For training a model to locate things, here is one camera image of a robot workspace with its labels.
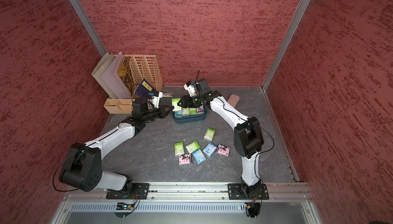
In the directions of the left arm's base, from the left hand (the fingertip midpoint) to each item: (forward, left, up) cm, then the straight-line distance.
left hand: (173, 109), depth 84 cm
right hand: (+2, -5, 0) cm, 5 cm away
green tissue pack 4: (-16, -4, -16) cm, 23 cm away
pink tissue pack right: (-17, -29, -16) cm, 37 cm away
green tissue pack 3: (-7, -22, -16) cm, 28 cm away
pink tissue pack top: (+11, -15, -15) cm, 24 cm away
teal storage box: (+4, -10, -16) cm, 19 cm away
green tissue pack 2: (+10, -10, -16) cm, 22 cm away
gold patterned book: (+27, +35, +1) cm, 45 cm away
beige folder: (+30, +43, +11) cm, 54 cm away
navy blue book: (+22, +24, -7) cm, 33 cm away
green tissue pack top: (+10, -5, -16) cm, 19 cm away
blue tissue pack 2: (-17, -21, -16) cm, 31 cm away
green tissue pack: (+3, -1, +4) cm, 5 cm away
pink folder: (+17, +37, +6) cm, 42 cm away
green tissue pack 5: (-15, -11, -16) cm, 25 cm away
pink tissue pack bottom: (-22, -7, -16) cm, 28 cm away
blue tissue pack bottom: (-21, -15, -16) cm, 30 cm away
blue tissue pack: (+7, 0, -15) cm, 17 cm away
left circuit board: (-43, +22, -20) cm, 53 cm away
